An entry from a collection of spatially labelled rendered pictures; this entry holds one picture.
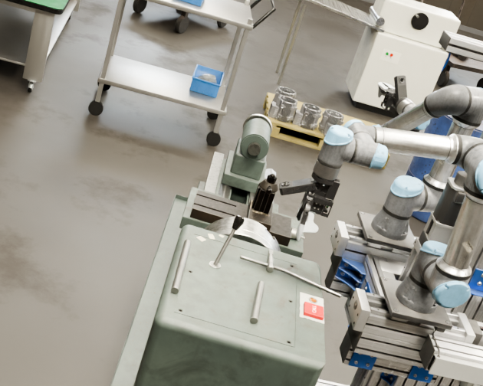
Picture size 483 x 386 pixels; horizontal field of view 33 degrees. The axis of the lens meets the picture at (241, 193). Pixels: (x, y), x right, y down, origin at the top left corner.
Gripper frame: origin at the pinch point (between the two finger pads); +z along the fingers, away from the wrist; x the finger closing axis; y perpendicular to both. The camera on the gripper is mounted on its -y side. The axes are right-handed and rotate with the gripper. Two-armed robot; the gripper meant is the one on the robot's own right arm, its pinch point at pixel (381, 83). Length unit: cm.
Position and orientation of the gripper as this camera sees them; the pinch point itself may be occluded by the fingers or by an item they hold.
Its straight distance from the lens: 370.6
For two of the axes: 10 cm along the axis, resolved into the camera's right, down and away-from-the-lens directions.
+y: -1.6, 8.6, 4.9
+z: -3.8, -5.1, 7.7
